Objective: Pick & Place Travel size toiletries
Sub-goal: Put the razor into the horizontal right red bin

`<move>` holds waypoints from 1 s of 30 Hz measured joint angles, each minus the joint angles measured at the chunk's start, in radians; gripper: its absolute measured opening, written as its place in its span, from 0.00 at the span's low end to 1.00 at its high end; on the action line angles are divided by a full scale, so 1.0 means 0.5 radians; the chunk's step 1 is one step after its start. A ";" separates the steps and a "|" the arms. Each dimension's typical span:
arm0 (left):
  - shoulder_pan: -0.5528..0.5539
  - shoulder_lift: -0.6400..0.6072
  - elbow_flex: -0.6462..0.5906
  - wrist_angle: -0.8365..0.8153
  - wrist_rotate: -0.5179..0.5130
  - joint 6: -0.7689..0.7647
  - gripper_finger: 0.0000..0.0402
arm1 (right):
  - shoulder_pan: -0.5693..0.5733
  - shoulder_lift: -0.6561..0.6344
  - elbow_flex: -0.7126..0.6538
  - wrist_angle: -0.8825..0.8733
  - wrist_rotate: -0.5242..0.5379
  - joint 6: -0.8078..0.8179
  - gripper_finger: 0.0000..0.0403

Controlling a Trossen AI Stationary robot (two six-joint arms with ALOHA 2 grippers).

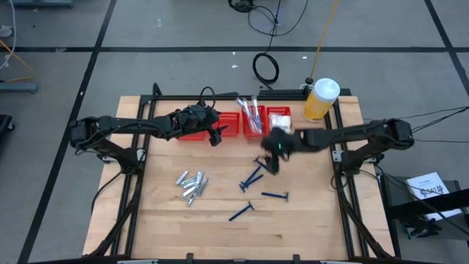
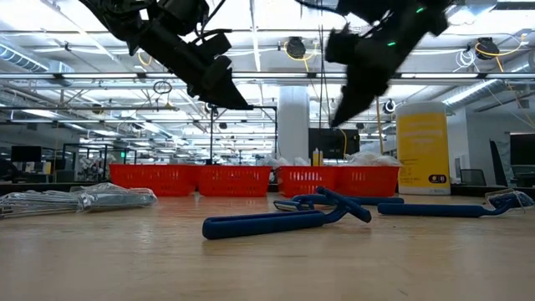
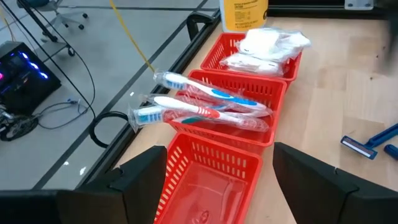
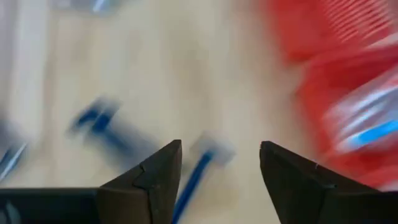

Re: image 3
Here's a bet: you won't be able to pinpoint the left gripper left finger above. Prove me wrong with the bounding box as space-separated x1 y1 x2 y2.
57 145 169 224

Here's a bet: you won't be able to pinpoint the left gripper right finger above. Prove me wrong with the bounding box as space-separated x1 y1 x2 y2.
272 142 398 224

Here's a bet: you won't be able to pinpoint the blue razors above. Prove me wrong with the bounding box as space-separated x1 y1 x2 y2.
340 123 398 161

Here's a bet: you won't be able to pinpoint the clear bag of cotton pads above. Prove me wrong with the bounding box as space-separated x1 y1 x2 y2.
238 27 312 63

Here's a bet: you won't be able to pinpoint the white toothbrush blue grip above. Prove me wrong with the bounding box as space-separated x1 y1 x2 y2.
153 70 274 118

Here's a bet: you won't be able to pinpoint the clear bag of cotton swabs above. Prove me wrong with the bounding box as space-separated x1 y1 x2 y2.
219 52 285 78

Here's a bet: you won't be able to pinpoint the red plastic basket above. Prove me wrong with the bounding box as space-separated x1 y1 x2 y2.
167 69 288 156
153 131 264 224
200 32 303 91

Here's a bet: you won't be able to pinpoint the black computer with coloured lights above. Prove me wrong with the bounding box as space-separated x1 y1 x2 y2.
0 41 62 116

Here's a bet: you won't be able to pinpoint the yellow wipes canister white lid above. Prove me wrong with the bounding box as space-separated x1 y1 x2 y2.
219 0 269 33

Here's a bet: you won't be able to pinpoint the grey office chair base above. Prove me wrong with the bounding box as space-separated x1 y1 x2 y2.
17 0 89 43

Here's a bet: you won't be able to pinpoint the black coiled cable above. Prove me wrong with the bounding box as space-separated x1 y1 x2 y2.
89 111 130 149

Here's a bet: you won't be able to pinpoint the long thin black floor cable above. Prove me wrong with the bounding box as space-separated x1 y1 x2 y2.
0 0 96 119

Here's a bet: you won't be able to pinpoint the black cable bundle on floor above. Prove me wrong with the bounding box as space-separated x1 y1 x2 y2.
0 104 40 142

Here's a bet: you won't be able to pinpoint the yellow hanging cord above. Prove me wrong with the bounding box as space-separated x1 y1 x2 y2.
108 0 155 73

